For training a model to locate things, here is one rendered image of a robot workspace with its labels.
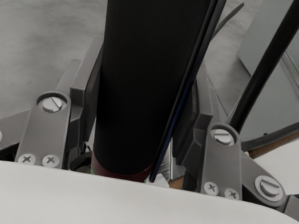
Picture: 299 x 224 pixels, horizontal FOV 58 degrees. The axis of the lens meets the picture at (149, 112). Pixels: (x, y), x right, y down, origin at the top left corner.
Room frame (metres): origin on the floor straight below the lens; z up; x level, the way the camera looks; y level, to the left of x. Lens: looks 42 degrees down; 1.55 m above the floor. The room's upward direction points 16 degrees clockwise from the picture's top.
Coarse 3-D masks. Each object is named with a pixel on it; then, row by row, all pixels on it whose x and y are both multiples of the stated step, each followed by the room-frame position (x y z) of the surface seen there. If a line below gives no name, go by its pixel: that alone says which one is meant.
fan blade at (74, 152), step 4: (84, 144) 0.29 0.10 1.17; (76, 148) 0.33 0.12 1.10; (80, 148) 0.30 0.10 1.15; (84, 148) 0.29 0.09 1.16; (72, 152) 0.36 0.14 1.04; (76, 152) 0.33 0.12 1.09; (80, 152) 0.31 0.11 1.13; (84, 152) 0.29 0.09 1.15; (72, 156) 0.36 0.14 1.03; (76, 156) 0.33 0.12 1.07; (72, 160) 0.35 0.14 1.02
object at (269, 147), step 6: (288, 138) 0.23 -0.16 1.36; (294, 138) 0.24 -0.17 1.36; (270, 144) 0.21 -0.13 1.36; (276, 144) 0.22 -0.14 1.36; (282, 144) 0.22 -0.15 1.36; (252, 150) 0.19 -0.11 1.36; (258, 150) 0.20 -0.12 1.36; (264, 150) 0.20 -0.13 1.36; (270, 150) 0.21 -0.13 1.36; (252, 156) 0.19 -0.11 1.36; (258, 156) 0.20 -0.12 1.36; (174, 180) 0.14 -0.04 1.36; (180, 180) 0.14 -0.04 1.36; (174, 186) 0.13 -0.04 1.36; (180, 186) 0.13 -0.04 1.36
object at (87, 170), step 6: (78, 156) 0.23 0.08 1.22; (84, 156) 0.23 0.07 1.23; (90, 156) 0.22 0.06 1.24; (72, 162) 0.23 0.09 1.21; (78, 162) 0.22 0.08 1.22; (84, 162) 0.22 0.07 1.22; (90, 162) 0.22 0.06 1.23; (72, 168) 0.22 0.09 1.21; (78, 168) 0.21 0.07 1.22; (84, 168) 0.21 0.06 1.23; (90, 168) 0.20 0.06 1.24
